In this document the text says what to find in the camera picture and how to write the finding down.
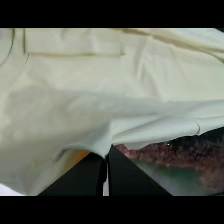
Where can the cream T-shirt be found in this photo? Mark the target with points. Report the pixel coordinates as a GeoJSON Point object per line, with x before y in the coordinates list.
{"type": "Point", "coordinates": [100, 86]}

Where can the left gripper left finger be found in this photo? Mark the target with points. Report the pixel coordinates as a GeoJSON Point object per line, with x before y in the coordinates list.
{"type": "Point", "coordinates": [83, 178]}

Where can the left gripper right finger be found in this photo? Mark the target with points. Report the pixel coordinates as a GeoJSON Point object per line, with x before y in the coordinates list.
{"type": "Point", "coordinates": [130, 176]}

